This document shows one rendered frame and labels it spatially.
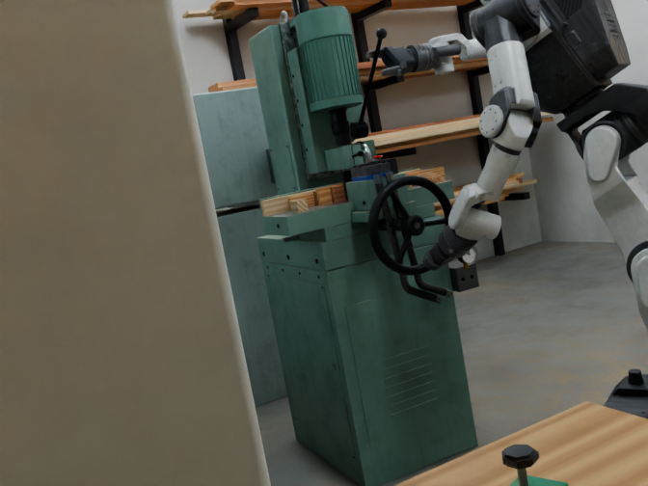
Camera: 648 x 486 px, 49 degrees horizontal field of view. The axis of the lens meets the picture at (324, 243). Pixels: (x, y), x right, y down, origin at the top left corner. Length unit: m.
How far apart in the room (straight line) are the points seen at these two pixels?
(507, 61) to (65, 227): 1.42
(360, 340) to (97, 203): 1.76
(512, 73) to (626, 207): 0.49
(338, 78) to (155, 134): 1.79
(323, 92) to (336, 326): 0.74
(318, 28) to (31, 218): 1.87
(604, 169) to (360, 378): 0.94
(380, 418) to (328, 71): 1.10
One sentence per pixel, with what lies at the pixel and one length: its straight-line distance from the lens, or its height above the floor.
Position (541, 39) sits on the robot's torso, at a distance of 1.96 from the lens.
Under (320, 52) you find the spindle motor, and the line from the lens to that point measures 2.29.
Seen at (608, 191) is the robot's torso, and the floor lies 0.83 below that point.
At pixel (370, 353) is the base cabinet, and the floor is 0.43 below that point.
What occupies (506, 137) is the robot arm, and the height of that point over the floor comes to 1.02.
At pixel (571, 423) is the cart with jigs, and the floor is 0.53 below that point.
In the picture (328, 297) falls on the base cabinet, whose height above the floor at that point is 0.63.
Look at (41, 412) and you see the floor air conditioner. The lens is 0.51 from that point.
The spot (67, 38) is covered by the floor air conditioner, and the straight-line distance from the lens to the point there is 0.51.
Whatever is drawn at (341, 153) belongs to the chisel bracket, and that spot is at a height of 1.05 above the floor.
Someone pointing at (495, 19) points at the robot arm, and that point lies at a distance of 1.85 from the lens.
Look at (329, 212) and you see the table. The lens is 2.13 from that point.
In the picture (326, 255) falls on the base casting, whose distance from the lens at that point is 2.13.
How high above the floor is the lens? 1.05
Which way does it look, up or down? 7 degrees down
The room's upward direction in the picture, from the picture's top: 10 degrees counter-clockwise
